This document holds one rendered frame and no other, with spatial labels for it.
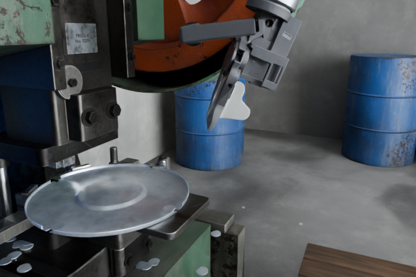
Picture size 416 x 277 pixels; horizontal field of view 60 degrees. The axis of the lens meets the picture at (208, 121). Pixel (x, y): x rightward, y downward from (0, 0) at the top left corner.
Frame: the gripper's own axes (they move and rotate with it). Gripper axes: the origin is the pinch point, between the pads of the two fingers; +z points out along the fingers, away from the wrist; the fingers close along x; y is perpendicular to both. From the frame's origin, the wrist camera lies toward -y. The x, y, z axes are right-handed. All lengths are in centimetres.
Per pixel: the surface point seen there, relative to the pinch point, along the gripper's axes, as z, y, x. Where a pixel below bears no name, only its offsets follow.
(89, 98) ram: 4.6, -19.5, 5.3
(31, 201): 26.0, -23.2, 4.7
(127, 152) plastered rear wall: 89, -14, 214
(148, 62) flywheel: -0.7, -14.1, 42.3
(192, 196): 15.4, 3.5, 4.9
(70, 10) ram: -7.8, -27.0, 7.3
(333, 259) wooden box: 38, 63, 44
